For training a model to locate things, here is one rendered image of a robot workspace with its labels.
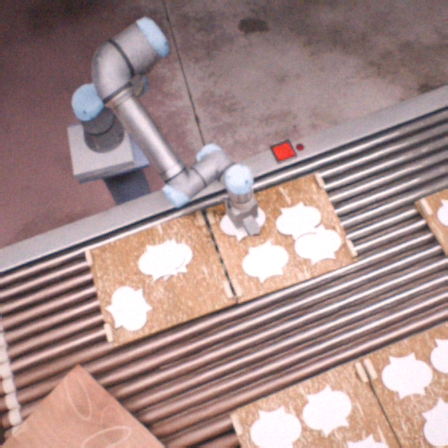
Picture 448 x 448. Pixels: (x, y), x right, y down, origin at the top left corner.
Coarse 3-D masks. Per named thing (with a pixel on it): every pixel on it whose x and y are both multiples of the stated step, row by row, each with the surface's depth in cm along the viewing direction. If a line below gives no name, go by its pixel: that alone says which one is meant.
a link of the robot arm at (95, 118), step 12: (84, 84) 180; (84, 96) 178; (96, 96) 178; (84, 108) 177; (96, 108) 177; (108, 108) 181; (84, 120) 181; (96, 120) 181; (108, 120) 185; (96, 132) 187
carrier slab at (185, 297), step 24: (192, 216) 181; (120, 240) 178; (144, 240) 178; (192, 240) 177; (96, 264) 175; (120, 264) 175; (192, 264) 173; (216, 264) 173; (96, 288) 172; (144, 288) 171; (168, 288) 170; (192, 288) 170; (216, 288) 170; (168, 312) 167; (192, 312) 167; (120, 336) 165; (144, 336) 165
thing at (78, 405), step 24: (72, 384) 149; (96, 384) 149; (48, 408) 147; (72, 408) 147; (96, 408) 146; (120, 408) 146; (24, 432) 145; (48, 432) 144; (72, 432) 144; (96, 432) 144; (120, 432) 143; (144, 432) 143
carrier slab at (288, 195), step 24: (264, 192) 183; (288, 192) 182; (312, 192) 182; (216, 216) 180; (336, 216) 177; (216, 240) 176; (264, 240) 175; (288, 240) 175; (240, 264) 172; (288, 264) 171; (336, 264) 170; (240, 288) 169; (264, 288) 169
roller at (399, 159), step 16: (432, 144) 188; (384, 160) 187; (400, 160) 187; (352, 176) 185; (368, 176) 187; (48, 288) 175; (64, 288) 175; (0, 304) 174; (16, 304) 173; (32, 304) 175
